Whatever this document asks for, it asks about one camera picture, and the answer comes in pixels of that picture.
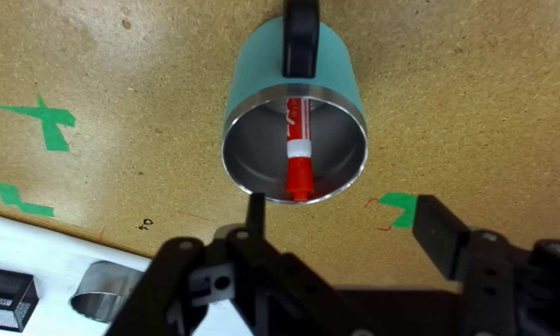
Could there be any stainless steel bowl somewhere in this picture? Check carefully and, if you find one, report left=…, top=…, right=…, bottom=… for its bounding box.
left=69, top=259, right=146, bottom=324

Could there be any black mesh box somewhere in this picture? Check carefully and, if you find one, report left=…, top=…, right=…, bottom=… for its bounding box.
left=0, top=264, right=41, bottom=332

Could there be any L-shaped green tape mark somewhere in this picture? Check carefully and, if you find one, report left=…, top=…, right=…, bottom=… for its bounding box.
left=0, top=180, right=56, bottom=220

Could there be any cross-shaped green tape mark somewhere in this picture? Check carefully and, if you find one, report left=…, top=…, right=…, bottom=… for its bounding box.
left=0, top=93, right=79, bottom=152

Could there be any small curved green tape mark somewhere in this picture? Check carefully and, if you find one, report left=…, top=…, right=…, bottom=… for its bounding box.
left=379, top=190, right=418, bottom=229

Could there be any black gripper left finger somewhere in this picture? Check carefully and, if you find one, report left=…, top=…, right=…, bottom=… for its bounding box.
left=213, top=192, right=276, bottom=276

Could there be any teal mug with black handle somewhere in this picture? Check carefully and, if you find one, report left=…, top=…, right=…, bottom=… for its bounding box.
left=220, top=0, right=370, bottom=207

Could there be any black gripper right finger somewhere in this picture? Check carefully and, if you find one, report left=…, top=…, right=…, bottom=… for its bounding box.
left=411, top=194, right=525, bottom=285

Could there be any red marker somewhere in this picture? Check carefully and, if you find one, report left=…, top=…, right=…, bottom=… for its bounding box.
left=284, top=95, right=314, bottom=203

